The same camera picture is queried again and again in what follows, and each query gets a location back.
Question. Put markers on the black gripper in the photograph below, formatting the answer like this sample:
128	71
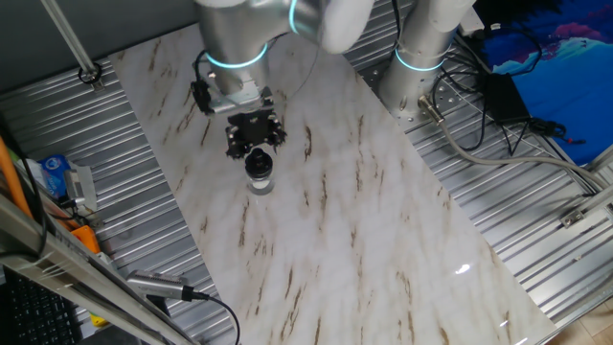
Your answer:
254	125

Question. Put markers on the black dropper lid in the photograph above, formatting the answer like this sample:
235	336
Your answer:
259	164

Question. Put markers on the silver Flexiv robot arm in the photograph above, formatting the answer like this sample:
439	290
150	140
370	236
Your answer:
234	38

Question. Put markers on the small clear glass jar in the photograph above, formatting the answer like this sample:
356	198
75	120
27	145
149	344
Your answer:
261	186

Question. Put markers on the white marble pattern mat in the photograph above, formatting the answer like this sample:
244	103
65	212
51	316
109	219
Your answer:
359	230

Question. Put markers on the orange button box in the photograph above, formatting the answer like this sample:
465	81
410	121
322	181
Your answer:
86	239

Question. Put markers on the blue tissue pack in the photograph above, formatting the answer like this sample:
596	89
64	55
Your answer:
52	175

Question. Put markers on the aluminium pole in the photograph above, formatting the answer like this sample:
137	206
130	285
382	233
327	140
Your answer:
72	43

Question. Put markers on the yellow box green mushroom button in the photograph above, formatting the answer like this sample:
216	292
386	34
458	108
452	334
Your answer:
99	321

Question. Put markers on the white power strip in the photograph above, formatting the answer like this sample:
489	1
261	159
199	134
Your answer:
471	21

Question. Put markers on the orange tube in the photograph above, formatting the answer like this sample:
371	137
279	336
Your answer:
12	177

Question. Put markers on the black power adapter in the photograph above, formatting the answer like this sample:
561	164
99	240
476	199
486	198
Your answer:
506	98

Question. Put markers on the black keyboard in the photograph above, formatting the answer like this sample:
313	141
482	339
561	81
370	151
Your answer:
33	311

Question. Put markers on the blue printed cloth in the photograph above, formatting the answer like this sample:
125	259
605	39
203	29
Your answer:
565	72

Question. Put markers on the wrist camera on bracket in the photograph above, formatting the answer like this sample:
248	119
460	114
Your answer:
225	103

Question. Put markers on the silver ribbed camera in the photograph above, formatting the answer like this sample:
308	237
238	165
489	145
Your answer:
155	285

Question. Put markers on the small silver metal bracket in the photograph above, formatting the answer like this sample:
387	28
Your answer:
81	187

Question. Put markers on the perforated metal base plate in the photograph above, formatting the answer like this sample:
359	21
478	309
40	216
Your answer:
450	98

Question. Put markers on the aluminium frame beam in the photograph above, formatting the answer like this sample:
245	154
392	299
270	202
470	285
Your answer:
62	268

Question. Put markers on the aluminium corner bracket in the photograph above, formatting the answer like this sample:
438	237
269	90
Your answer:
574	216

